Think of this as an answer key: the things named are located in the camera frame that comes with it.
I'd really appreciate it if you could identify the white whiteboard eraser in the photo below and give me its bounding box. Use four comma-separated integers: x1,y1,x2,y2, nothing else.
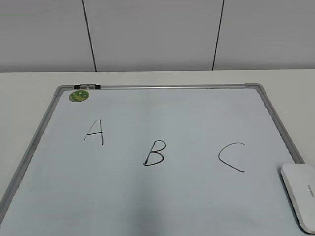
281,163,315,234

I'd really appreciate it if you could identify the white framed whiteboard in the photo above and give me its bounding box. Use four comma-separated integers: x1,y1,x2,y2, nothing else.
0,85,308,236

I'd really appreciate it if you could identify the green round magnet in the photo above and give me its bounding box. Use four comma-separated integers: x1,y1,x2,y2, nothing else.
69,90,90,103

